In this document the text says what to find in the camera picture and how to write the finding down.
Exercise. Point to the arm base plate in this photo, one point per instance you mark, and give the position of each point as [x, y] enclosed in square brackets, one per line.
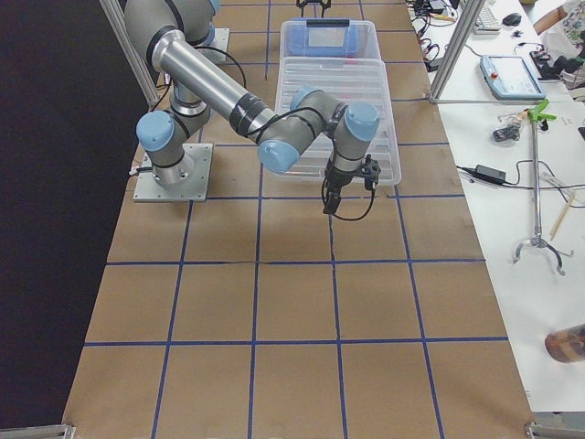
[216, 45]
[183, 182]

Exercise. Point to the wooden chopstick pair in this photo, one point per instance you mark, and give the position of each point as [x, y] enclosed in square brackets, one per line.
[561, 216]

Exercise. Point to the black small clamp part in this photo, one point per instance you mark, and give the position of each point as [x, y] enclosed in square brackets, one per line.
[510, 132]

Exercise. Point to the silver reacher grabber tool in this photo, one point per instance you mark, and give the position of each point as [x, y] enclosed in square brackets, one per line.
[535, 115]

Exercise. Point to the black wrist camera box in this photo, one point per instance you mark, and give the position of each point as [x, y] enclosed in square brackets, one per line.
[370, 172]

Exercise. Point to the left aluminium frame rail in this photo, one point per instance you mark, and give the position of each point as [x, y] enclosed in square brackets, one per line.
[535, 430]

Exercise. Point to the aluminium frame rail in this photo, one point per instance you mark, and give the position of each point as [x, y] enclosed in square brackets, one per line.
[56, 431]
[535, 430]

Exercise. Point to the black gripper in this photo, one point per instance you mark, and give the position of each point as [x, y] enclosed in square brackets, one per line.
[337, 181]
[302, 8]

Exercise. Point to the brown glass bottle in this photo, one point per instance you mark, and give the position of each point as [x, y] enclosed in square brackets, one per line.
[566, 345]

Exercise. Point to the black power adapter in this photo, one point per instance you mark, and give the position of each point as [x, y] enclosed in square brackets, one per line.
[491, 175]

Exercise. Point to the white keyboard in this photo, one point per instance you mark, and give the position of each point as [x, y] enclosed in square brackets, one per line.
[486, 23]

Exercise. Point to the black box latch handle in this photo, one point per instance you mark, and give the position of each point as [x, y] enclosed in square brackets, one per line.
[327, 22]

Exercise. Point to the clear ribbed box lid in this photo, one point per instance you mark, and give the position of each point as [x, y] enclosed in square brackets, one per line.
[362, 86]

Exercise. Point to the aluminium frame post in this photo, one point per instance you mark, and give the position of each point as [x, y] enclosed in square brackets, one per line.
[459, 37]

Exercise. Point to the right aluminium frame rail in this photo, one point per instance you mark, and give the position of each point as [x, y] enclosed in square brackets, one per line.
[56, 431]

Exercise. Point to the black computer mouse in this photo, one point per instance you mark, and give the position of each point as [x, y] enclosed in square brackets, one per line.
[512, 20]

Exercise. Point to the clear plastic storage box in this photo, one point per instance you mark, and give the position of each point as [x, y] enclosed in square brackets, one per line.
[358, 41]

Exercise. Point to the blue teach pendant tablet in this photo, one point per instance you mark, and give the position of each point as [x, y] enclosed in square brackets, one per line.
[510, 78]

